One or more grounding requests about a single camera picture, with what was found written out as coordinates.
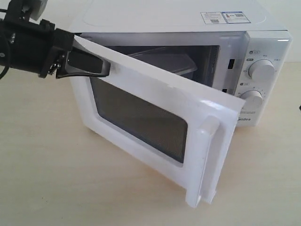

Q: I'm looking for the white upper power knob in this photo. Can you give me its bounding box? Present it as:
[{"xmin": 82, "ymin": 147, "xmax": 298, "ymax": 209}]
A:
[{"xmin": 248, "ymin": 59, "xmax": 276, "ymax": 81}]

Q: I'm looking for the blue white label sticker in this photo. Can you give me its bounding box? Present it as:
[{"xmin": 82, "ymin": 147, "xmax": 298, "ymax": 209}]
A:
[{"xmin": 201, "ymin": 11, "xmax": 250, "ymax": 24}]

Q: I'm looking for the white lower timer knob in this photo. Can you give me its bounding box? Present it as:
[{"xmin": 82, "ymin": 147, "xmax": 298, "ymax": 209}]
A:
[{"xmin": 239, "ymin": 90, "xmax": 263, "ymax": 112}]

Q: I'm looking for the white microwave door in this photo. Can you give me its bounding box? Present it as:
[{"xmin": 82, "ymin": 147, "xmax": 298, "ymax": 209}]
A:
[{"xmin": 71, "ymin": 47, "xmax": 236, "ymax": 207}]

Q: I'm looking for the translucent plastic lidded container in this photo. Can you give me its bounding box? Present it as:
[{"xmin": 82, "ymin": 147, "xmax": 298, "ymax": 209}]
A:
[{"xmin": 129, "ymin": 47, "xmax": 198, "ymax": 80}]

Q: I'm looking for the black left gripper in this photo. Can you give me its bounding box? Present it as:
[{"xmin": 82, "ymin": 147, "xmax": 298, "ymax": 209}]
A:
[{"xmin": 0, "ymin": 18, "xmax": 111, "ymax": 79}]

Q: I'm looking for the white Midea microwave oven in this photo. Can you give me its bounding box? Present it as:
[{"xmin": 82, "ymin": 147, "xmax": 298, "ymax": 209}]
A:
[{"xmin": 70, "ymin": 0, "xmax": 292, "ymax": 127}]

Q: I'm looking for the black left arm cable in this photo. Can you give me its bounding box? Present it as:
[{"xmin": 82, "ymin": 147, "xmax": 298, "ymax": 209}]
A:
[{"xmin": 0, "ymin": 8, "xmax": 12, "ymax": 81}]

